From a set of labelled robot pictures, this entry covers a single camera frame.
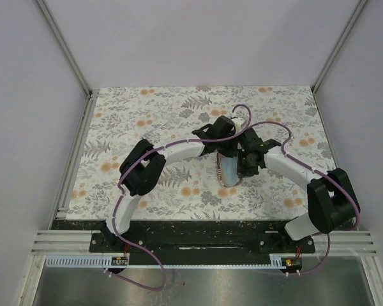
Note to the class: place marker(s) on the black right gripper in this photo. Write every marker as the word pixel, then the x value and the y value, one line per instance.
pixel 242 171

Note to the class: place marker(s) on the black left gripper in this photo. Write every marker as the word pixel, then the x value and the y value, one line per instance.
pixel 232 152

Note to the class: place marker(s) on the light blue cleaning cloth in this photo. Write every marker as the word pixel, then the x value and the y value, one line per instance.
pixel 229 171

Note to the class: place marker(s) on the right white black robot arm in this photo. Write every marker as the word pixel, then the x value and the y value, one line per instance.
pixel 330 195

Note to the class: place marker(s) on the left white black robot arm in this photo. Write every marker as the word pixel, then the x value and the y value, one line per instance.
pixel 141 170

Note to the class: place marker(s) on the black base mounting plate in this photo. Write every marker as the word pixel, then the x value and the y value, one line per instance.
pixel 248 238

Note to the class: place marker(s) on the floral pattern table mat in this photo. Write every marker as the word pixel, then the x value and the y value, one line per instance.
pixel 190 189

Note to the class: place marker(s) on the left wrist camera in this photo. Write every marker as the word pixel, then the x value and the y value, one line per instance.
pixel 239 124

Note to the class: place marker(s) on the white slotted cable duct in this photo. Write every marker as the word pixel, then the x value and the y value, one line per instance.
pixel 171 260

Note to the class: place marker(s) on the left aluminium frame post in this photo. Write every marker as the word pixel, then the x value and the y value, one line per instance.
pixel 53 27

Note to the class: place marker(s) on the aluminium frame post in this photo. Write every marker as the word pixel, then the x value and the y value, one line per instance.
pixel 53 27
pixel 339 44

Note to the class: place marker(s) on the right aluminium frame post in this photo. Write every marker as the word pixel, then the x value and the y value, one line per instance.
pixel 339 44

